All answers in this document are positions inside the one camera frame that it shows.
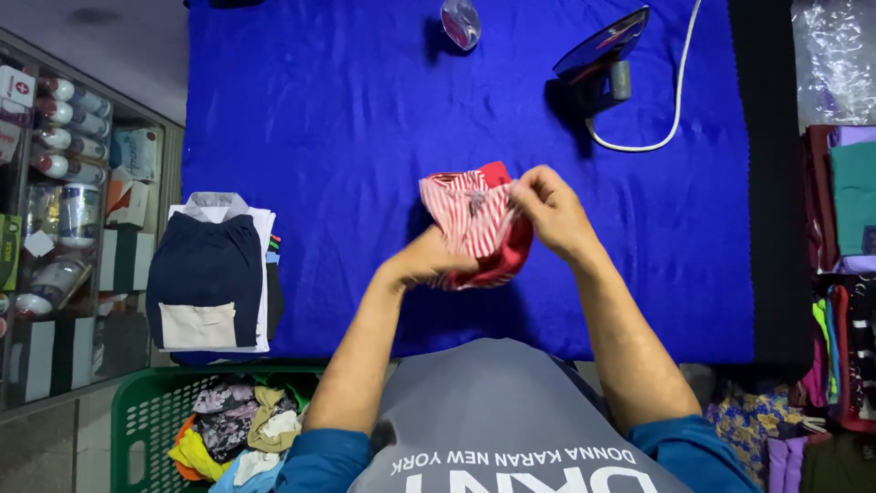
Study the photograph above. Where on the person's left hand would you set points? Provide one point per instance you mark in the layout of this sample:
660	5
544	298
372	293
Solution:
424	257

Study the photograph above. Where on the person's right hand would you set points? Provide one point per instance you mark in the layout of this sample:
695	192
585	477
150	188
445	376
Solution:
561	216

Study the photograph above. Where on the person's right fingers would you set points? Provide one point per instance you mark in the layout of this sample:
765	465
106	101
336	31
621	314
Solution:
534	186

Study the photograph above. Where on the red white striped garment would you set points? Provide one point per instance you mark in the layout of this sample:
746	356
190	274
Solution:
479	219

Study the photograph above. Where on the blue grey clothes iron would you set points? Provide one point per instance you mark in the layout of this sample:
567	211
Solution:
602	58

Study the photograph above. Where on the clear plastic spray bottle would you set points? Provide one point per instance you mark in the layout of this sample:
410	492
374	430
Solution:
460	22

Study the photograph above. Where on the blue ironing cloth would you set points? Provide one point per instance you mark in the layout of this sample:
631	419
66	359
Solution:
342	171

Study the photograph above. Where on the person's grey printed shirt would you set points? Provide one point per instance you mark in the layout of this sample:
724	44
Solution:
493	411

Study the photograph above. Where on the black underlay cloth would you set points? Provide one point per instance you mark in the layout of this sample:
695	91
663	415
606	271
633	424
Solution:
773	205

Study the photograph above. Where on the folded white shirt grey collar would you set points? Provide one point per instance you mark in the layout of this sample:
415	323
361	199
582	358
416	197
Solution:
259	226

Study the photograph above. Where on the folded black garment coloured stripes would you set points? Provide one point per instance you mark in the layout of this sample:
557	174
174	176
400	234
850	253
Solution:
275	294

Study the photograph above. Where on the rack of hanging clothes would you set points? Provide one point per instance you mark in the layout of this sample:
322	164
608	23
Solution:
845	274

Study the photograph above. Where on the clear plastic bag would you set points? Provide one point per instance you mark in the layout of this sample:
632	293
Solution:
835	58

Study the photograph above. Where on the heap of floral purple fabrics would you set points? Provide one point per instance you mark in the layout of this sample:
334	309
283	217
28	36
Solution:
759	431

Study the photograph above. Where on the folded navy garment beige pocket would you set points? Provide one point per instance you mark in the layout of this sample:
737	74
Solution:
205	281

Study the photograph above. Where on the heap of mixed crumpled clothes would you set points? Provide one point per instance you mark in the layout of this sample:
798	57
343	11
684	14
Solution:
236	431

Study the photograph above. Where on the green plastic laundry basket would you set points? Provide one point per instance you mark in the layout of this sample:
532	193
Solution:
140	424

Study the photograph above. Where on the glass display cabinet with goods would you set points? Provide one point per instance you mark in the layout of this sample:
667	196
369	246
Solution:
61	226

